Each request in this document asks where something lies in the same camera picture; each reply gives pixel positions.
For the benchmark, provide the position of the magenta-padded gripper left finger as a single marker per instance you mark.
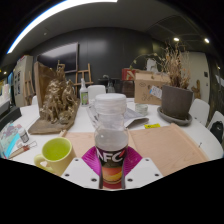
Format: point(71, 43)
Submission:
point(80, 171)

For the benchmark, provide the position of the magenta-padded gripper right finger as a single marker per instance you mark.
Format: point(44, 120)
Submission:
point(143, 171)

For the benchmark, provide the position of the clear drink bottle white cap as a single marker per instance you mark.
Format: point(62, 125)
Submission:
point(111, 143)

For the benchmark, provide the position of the lime green mug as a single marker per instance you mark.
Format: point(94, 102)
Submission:
point(56, 155)

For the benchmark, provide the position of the light wooden board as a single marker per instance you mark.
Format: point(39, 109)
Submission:
point(166, 146)

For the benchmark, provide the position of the small yellow tag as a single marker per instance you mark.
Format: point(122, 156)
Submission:
point(152, 126)

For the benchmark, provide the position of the grey newspaper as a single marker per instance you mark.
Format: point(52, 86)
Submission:
point(136, 118)

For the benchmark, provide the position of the wooden paintbrush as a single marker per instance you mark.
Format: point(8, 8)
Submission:
point(20, 151)

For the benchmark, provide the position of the small paint jar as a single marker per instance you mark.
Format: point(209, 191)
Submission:
point(23, 136)

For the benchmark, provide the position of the golden sculpture on wooden base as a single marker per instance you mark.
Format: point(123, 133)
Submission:
point(58, 103)

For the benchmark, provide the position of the white spray bottle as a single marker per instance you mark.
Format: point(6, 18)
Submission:
point(84, 96)

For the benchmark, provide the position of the grey pot with dried branches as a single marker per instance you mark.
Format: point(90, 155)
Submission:
point(176, 101)

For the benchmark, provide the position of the brown cardboard box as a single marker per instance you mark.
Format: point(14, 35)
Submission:
point(145, 90)

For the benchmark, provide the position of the white chair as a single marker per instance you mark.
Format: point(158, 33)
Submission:
point(218, 116)
point(96, 90)
point(200, 111)

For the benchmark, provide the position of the black backpack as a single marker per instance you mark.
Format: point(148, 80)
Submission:
point(216, 131)

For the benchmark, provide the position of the black case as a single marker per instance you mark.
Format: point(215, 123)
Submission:
point(8, 116)

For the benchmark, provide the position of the wooden easel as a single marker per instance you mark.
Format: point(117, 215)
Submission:
point(28, 85)
point(88, 75)

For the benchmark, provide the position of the wooden figure cutout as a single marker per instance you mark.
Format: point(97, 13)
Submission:
point(196, 89)

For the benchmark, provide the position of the red box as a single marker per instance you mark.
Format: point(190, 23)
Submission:
point(127, 74)

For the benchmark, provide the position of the white plastic bag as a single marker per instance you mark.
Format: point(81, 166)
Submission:
point(151, 65)

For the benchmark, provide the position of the white cabinet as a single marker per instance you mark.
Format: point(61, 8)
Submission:
point(19, 80)

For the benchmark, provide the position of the round ceiling spotlight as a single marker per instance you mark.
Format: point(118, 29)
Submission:
point(207, 40)
point(176, 39)

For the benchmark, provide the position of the long ceiling light panel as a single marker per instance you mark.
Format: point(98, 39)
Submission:
point(50, 11)

